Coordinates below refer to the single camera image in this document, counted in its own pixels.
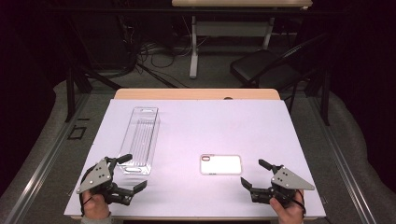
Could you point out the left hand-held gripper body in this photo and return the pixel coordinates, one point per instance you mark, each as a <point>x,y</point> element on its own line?
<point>99,175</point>

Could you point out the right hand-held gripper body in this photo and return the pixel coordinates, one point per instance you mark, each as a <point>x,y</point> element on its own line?
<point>288,182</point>

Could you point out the clear plastic bin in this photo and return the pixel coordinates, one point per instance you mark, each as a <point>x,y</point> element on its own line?
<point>141,137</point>

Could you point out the teal and white phone case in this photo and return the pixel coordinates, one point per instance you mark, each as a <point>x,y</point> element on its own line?
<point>221,165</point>

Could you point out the person's left hand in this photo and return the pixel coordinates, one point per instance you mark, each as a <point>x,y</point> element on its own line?
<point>95,205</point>

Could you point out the person's right hand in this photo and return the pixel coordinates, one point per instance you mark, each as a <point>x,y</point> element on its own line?
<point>288,213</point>

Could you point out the white board table cover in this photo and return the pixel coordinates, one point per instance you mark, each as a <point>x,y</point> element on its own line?
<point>199,130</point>

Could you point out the black metal stand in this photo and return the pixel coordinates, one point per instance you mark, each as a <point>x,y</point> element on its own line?
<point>71,93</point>
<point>326,99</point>

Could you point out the wooden table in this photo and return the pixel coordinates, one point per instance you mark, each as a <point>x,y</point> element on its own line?
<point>186,94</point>

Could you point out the black folding chair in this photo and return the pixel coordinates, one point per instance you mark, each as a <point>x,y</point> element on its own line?
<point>261,67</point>

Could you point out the white-legged wooden desk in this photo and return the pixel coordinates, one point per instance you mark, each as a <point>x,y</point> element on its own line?
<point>230,29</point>

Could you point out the grey metal floor rail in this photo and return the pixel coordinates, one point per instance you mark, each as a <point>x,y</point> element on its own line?
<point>342,161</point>
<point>37,174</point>

